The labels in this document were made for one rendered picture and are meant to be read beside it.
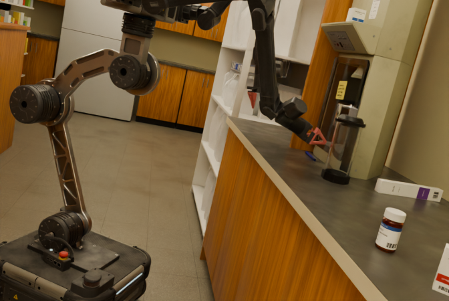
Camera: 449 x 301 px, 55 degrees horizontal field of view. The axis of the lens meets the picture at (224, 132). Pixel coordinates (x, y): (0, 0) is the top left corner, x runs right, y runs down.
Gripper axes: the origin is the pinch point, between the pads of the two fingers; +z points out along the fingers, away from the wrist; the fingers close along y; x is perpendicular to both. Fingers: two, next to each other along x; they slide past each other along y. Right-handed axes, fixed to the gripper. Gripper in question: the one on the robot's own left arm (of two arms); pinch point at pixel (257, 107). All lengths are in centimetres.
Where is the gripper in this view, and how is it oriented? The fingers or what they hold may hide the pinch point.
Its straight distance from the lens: 200.6
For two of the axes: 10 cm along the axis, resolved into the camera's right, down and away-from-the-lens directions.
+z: -0.9, 9.9, 1.1
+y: 9.4, 0.5, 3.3
